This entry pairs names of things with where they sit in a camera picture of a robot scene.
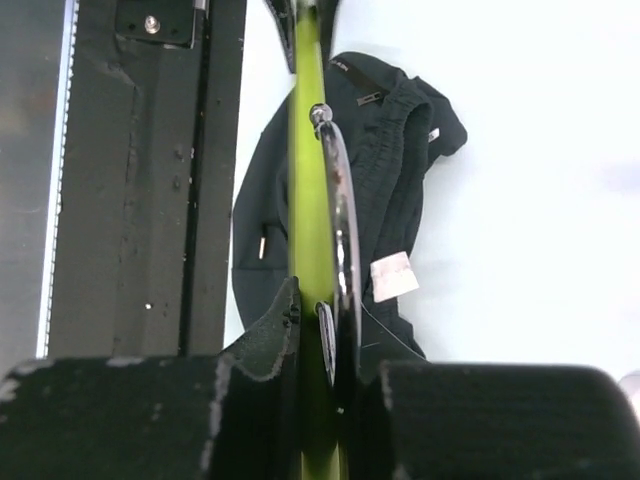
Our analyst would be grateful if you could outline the dark navy sport shorts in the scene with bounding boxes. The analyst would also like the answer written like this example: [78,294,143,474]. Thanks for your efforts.
[231,52,468,379]

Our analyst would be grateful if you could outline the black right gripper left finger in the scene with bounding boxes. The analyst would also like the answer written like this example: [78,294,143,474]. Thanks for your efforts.
[1,278,301,479]

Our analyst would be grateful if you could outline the green plastic hanger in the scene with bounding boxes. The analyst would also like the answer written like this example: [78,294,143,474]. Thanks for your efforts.
[289,1,361,479]

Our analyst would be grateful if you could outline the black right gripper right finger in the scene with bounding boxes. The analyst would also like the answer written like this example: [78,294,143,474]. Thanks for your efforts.
[352,361,639,479]

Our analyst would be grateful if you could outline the white cable duct rail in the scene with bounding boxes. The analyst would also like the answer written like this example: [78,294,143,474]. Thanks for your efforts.
[35,0,80,359]

